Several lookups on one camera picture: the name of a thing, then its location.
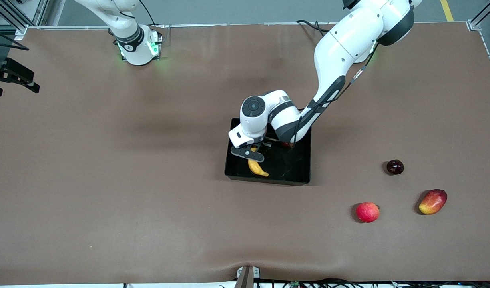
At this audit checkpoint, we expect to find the yellow banana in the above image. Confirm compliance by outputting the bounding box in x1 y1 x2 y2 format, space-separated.
247 146 270 178

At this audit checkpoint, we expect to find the black plastic box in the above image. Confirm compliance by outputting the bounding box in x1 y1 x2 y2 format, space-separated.
224 117 312 186

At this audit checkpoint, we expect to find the plain red apple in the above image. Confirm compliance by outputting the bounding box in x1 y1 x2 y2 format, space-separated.
356 202 380 224

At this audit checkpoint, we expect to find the brown table mat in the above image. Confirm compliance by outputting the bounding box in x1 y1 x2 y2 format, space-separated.
0 22 490 285

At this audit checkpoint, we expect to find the dark purple plum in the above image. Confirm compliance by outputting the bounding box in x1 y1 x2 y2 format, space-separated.
386 159 404 176

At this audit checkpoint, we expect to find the red yellow mango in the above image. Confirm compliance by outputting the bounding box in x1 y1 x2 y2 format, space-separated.
418 189 448 215

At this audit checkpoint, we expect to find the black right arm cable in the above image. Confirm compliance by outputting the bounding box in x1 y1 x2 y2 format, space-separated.
0 27 30 51

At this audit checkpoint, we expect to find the aluminium frame post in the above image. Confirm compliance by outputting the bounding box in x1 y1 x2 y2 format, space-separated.
466 0 490 84
0 0 50 40

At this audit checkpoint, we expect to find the metal table edge rail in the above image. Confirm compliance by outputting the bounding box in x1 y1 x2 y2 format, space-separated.
13 22 479 30

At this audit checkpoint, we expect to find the grey table edge bracket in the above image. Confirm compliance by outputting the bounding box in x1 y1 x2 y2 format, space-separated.
234 266 261 288

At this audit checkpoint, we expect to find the thin black base cable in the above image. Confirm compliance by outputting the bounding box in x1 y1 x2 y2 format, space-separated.
139 0 157 26

